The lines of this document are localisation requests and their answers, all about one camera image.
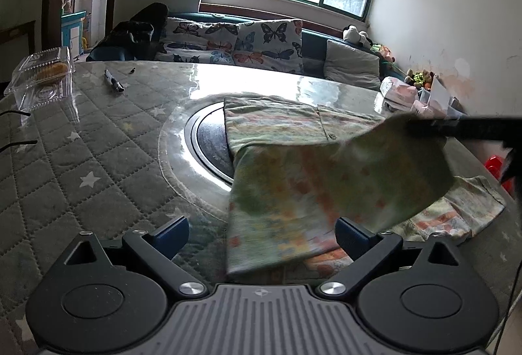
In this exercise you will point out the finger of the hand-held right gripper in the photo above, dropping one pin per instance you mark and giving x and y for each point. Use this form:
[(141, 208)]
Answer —
[(469, 128), (514, 169)]

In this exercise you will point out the black pen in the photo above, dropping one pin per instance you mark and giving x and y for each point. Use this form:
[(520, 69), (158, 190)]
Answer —
[(113, 81)]

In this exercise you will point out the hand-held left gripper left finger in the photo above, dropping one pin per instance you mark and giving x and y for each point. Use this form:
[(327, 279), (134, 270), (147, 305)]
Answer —
[(173, 232)]

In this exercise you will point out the teal sofa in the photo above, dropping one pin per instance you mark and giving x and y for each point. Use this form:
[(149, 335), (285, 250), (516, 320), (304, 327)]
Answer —
[(314, 47)]

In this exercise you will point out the colourful soft toy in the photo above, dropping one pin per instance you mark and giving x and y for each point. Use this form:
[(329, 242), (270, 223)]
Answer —
[(383, 53)]

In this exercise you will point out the pink tissue pack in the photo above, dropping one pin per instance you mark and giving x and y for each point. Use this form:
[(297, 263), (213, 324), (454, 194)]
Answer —
[(397, 92)]

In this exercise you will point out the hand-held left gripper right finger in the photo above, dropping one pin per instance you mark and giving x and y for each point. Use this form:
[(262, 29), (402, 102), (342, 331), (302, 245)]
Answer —
[(350, 234)]

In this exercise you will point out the black bag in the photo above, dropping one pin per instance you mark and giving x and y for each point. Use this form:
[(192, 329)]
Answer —
[(138, 28)]

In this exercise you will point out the round black induction cooktop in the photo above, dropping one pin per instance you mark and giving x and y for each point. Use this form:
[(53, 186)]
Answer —
[(208, 147)]

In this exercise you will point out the grey pillow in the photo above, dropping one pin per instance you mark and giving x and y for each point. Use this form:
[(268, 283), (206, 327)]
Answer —
[(352, 63)]

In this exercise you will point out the panda plush toy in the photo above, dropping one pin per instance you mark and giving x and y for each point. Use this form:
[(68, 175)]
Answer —
[(354, 36)]

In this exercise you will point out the red plastic stool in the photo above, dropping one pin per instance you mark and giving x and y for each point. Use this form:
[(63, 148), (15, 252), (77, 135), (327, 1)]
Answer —
[(497, 167)]

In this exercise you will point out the yellow pastry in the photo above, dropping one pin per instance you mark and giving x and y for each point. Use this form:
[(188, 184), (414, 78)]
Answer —
[(51, 71)]

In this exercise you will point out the blue cabinet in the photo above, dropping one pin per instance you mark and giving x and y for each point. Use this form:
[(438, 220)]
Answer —
[(73, 30)]

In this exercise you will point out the butterfly print cushion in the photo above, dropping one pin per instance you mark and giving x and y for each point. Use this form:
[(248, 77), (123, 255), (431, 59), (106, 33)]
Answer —
[(269, 43), (195, 39)]

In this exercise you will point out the clear plastic food container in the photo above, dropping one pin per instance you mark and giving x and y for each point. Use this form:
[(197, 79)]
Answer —
[(38, 98)]

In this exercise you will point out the green patterned garment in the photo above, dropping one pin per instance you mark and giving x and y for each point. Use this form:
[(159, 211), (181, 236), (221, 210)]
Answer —
[(285, 183)]

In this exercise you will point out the tissue box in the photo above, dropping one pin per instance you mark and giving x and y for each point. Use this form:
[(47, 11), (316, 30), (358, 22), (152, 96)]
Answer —
[(440, 96)]

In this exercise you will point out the brown plush toys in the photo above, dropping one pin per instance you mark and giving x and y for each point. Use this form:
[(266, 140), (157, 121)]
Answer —
[(420, 78)]

